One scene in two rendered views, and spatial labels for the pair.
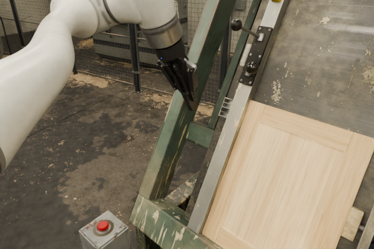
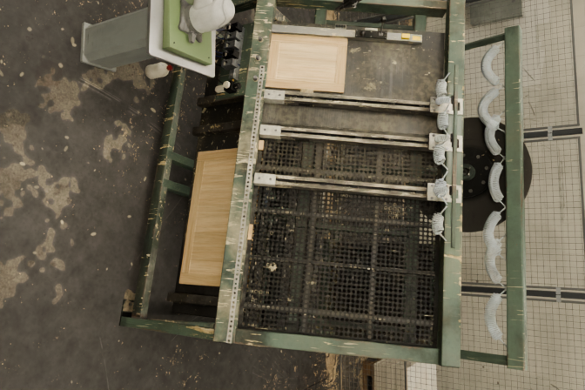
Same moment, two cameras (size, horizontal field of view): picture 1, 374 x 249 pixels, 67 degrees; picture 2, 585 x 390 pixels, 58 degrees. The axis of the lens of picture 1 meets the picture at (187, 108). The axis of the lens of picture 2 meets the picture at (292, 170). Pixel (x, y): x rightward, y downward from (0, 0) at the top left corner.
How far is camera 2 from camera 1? 2.47 m
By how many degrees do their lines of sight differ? 21
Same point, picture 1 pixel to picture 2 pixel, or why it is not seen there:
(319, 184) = (318, 77)
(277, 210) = (299, 64)
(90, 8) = not seen: outside the picture
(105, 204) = not seen: outside the picture
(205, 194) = (292, 29)
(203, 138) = (319, 19)
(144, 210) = not seen: outside the picture
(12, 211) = not seen: outside the picture
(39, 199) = not seen: outside the picture
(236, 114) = (338, 33)
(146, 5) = not seen: outside the picture
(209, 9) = (394, 1)
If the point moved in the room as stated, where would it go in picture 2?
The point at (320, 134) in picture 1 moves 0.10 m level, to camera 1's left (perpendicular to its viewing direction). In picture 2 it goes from (339, 72) to (335, 57)
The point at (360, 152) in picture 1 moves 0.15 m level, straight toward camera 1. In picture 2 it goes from (336, 88) to (324, 80)
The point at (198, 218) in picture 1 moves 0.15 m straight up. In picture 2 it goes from (279, 29) to (299, 23)
